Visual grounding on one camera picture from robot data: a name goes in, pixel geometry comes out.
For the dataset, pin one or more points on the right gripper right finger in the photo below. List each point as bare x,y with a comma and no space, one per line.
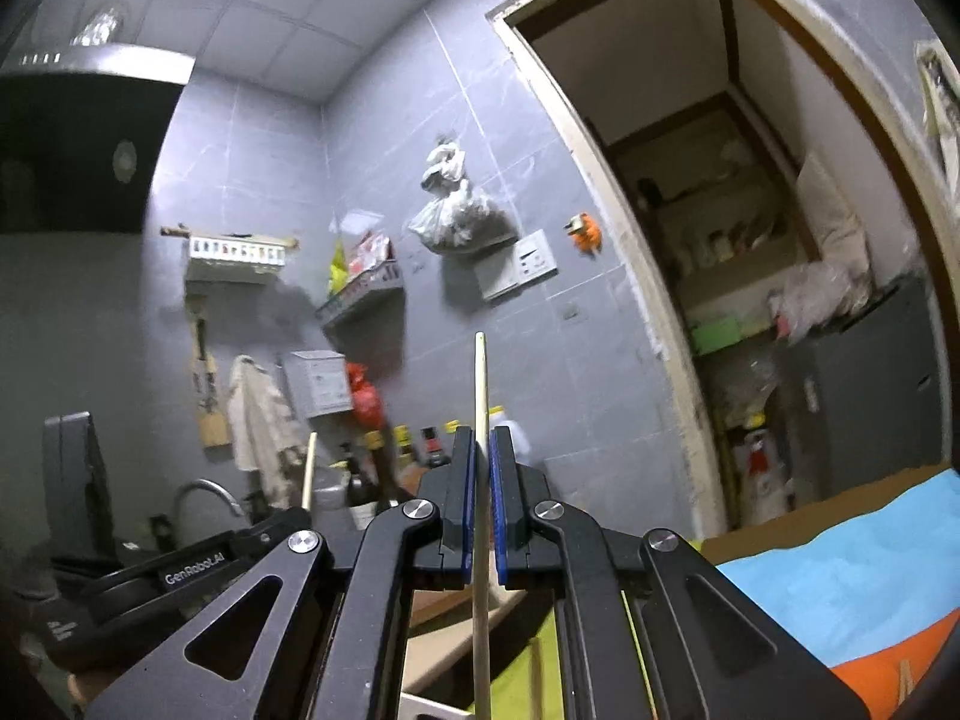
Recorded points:
647,626

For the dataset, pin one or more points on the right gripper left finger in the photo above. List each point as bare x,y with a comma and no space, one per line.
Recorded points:
317,628

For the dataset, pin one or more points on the wooden chopstick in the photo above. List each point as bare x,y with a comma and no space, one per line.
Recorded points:
481,537
308,471

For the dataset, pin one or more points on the chrome kitchen faucet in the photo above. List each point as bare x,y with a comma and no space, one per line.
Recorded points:
202,508

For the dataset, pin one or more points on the white plastic utensil holder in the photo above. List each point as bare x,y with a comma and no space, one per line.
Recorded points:
415,707

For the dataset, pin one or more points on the wooden cutting board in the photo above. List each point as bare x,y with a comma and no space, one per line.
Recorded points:
427,606

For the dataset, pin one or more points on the dark soy sauce bottle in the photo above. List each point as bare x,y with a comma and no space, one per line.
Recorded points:
388,495

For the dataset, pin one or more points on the hanging beige towel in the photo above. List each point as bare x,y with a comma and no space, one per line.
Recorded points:
267,438

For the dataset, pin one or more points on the wooden knife holder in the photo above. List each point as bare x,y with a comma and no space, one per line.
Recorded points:
213,425

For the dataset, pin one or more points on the colourful patchwork table cloth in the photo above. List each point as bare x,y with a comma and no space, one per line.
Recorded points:
869,583

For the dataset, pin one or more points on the large oil jug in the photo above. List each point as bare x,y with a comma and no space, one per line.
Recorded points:
519,440

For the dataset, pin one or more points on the red plastic bag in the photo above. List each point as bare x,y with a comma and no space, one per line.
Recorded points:
367,403

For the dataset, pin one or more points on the dark grey cabinet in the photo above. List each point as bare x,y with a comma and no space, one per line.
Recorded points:
862,396

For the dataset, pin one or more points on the clear plastic bag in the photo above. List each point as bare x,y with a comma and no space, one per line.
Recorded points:
815,294

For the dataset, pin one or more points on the white plastic bag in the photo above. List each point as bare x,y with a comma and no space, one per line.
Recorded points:
459,218

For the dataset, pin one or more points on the black range hood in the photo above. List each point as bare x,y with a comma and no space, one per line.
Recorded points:
82,131

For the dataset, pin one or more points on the white wall box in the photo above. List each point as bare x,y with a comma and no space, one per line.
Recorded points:
318,382

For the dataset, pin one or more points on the grey wall shelf rack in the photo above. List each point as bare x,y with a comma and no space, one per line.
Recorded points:
361,294

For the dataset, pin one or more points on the white wall basket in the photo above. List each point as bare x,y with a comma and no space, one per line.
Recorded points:
231,258

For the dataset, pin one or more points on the white wall socket panel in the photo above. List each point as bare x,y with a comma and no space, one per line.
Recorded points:
514,266

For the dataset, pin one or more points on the orange wall hook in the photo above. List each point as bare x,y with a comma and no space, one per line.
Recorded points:
585,233

